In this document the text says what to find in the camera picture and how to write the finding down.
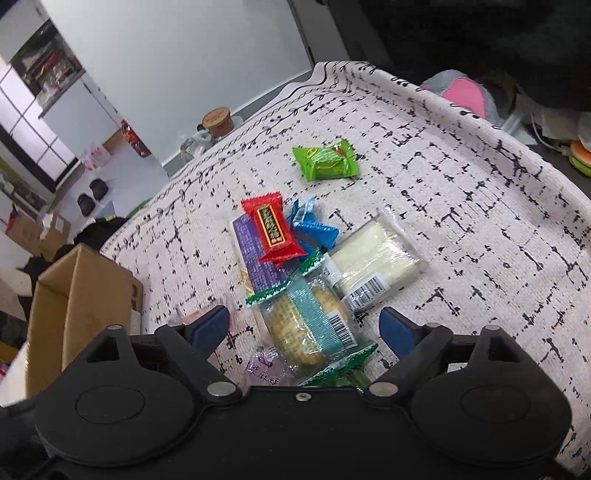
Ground clear white cake packet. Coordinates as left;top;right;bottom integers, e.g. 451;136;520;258
323;208;428;312

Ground pink grey plush toy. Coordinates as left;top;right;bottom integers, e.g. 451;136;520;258
420;69;502;125

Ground dark green snack packet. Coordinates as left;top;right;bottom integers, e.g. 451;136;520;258
318;367;372;388

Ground lime green snack packet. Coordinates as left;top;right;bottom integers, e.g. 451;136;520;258
292;138;360;182

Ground cardboard box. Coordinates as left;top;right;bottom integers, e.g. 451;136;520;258
25;243;145;398

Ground black coat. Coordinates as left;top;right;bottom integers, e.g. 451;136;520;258
323;0;591;112

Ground green-edged clear biscuit packet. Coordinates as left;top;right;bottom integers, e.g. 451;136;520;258
245;249;379;376

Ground purple snack packet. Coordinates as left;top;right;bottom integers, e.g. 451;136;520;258
231;215;296;296

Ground blue snack packet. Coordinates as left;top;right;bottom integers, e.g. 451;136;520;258
285;198;319;227
291;220;340;252

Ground red snack packet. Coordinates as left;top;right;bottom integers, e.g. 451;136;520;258
241;191;308;269

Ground black bag on floor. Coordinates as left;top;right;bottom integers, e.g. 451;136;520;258
71;217;130;252

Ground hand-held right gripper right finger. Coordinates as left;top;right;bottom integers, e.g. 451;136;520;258
367;307;515;398

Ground orange green toy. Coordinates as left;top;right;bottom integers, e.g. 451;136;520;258
568;141;591;176

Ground red bag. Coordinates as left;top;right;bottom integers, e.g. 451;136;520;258
121;120;149;158

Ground white black-patterned blanket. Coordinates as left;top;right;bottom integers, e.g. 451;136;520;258
99;60;591;480

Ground pink pack of bottles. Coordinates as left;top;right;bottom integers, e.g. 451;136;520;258
81;144;109;171

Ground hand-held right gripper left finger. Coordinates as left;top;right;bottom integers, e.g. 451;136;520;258
85;305;243;400

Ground crumpled clear plastic bag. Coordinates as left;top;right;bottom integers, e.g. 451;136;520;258
180;130;214;162

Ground pink mochi packet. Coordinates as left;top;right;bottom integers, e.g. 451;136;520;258
226;344;301;391

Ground brown cardboard carton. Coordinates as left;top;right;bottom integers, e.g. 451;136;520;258
7;215;72;259

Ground cluttered wall shelf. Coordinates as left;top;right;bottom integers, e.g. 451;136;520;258
9;18;86;97

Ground brown-lidded jar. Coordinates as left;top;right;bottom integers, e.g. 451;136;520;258
202;107;234;138

